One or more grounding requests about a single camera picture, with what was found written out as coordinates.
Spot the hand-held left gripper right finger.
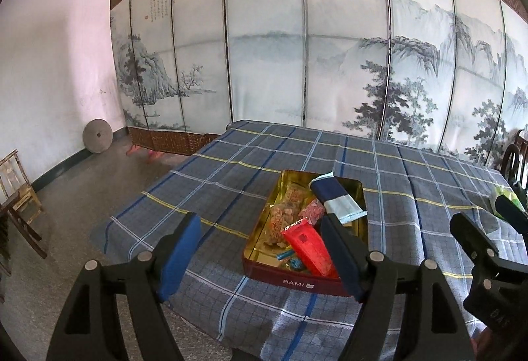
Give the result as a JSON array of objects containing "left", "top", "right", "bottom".
[{"left": 319, "top": 214, "right": 475, "bottom": 361}]

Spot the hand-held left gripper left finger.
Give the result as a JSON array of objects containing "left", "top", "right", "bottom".
[{"left": 45, "top": 212, "right": 203, "bottom": 361}]

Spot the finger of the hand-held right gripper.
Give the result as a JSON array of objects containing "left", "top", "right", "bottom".
[
  {"left": 495, "top": 194, "right": 528, "bottom": 230},
  {"left": 449, "top": 212, "right": 501, "bottom": 263}
]

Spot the red snack packet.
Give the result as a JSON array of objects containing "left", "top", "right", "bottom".
[{"left": 280, "top": 218, "right": 341, "bottom": 279}]

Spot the small red square packet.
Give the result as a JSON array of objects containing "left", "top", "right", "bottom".
[{"left": 297, "top": 198, "right": 326, "bottom": 227}]

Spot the navy and light blue packet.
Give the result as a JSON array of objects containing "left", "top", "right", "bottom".
[{"left": 309, "top": 172, "right": 368, "bottom": 226}]

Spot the clear bag of fried twists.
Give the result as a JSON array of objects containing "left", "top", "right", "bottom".
[
  {"left": 264, "top": 202, "right": 300, "bottom": 248},
  {"left": 282, "top": 183, "right": 310, "bottom": 207}
]

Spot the red tin box gold interior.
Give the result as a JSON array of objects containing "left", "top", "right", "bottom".
[{"left": 241, "top": 169, "right": 369, "bottom": 298}]

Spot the green tissue pack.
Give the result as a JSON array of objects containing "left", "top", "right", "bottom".
[{"left": 489, "top": 184, "right": 524, "bottom": 217}]

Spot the dark wooden chair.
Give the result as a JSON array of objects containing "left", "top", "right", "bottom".
[{"left": 501, "top": 129, "right": 528, "bottom": 197}]

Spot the blue plaid tablecloth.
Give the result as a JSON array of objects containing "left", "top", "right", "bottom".
[{"left": 88, "top": 119, "right": 522, "bottom": 361}]

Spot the round grey stone disc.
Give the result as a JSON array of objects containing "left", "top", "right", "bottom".
[{"left": 82, "top": 119, "right": 115, "bottom": 154}]

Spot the small wooden stool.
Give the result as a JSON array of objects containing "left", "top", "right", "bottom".
[{"left": 0, "top": 149, "right": 45, "bottom": 258}]

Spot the painted landscape folding screen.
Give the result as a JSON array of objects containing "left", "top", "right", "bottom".
[{"left": 109, "top": 0, "right": 528, "bottom": 169}]

